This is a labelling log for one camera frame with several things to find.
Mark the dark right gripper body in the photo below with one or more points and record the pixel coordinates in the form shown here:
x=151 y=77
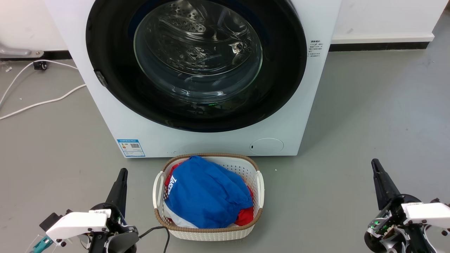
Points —
x=390 y=228

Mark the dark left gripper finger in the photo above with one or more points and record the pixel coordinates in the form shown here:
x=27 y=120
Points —
x=116 y=193
x=123 y=196

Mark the white woven laundry basket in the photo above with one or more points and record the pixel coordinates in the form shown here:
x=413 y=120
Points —
x=246 y=168

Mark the black caster wheel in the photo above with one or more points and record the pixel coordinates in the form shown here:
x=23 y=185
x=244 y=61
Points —
x=40 y=65

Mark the round white filter cover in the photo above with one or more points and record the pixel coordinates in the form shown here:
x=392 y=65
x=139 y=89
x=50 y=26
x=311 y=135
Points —
x=267 y=146

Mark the black baseboard strip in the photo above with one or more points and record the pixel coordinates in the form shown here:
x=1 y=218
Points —
x=379 y=46

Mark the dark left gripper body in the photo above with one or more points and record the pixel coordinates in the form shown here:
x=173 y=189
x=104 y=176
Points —
x=117 y=239

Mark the black round glass washer door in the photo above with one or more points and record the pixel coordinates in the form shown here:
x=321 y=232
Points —
x=109 y=45

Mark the white front-load washing machine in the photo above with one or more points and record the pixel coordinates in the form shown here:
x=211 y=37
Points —
x=316 y=88

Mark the grey metal stand foot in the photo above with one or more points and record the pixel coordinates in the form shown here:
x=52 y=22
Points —
x=17 y=52

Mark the blue energy label sticker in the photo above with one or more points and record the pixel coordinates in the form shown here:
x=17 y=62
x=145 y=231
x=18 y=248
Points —
x=130 y=148

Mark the teal connector piece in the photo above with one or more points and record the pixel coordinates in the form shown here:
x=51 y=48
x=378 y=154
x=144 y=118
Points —
x=42 y=244

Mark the red garment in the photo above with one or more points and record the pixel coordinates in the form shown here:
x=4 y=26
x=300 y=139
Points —
x=245 y=216

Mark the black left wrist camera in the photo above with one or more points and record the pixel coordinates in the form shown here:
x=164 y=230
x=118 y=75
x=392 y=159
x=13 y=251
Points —
x=51 y=220

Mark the blue garment with white lettering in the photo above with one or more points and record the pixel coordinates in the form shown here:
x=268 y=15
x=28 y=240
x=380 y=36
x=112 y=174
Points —
x=207 y=193

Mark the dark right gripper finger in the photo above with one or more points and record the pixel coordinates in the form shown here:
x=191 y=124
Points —
x=379 y=189
x=391 y=189

